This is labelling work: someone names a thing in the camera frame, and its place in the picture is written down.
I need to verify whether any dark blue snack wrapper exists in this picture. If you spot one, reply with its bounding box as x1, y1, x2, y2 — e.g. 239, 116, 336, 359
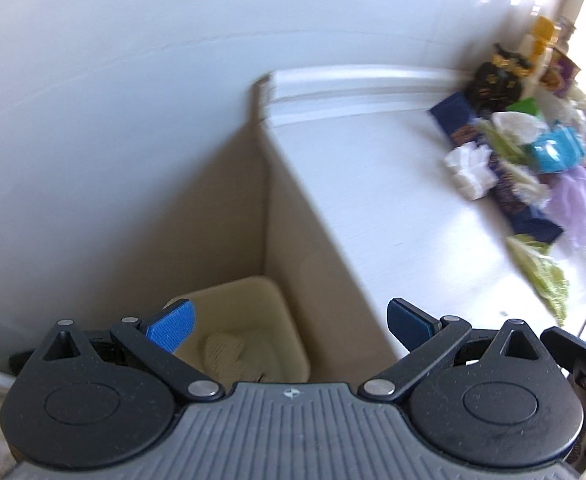
488, 152, 564, 246
428, 91, 484, 151

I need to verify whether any cream plastic trash bin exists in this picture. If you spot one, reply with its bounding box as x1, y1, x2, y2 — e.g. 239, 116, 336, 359
165, 276, 310, 383

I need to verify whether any light blue packet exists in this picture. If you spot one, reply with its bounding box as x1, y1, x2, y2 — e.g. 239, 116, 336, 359
526, 127, 586, 175

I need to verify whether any purple rubber glove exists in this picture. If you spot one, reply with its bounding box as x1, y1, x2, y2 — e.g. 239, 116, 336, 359
543, 165, 586, 251

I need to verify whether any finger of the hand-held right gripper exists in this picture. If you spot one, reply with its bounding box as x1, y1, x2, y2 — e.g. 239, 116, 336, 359
540, 326, 586, 376

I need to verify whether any white tissue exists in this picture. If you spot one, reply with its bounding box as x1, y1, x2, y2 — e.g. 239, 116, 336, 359
443, 141, 496, 202

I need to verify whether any black bottle with gold band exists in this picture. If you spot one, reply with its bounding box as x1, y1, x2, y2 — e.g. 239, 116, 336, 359
466, 62, 524, 113
490, 42, 534, 78

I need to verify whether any beige kitchen cabinet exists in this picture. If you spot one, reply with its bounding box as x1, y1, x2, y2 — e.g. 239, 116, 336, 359
260, 110, 404, 383

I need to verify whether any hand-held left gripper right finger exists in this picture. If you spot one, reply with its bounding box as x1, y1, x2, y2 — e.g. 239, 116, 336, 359
359, 298, 556, 405

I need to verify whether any purple instant noodle cup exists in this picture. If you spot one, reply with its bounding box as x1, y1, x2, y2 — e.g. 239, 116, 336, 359
540, 52, 581, 98

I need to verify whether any napa cabbage leaf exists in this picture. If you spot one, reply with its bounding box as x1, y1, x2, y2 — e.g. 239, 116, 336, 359
508, 162, 551, 208
506, 234, 570, 326
476, 119, 529, 166

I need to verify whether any white bottle with yellow cap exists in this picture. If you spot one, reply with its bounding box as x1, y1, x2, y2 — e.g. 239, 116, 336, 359
518, 15, 559, 91

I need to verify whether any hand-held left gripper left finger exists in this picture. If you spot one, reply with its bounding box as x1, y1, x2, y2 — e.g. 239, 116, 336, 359
33, 299, 225, 403

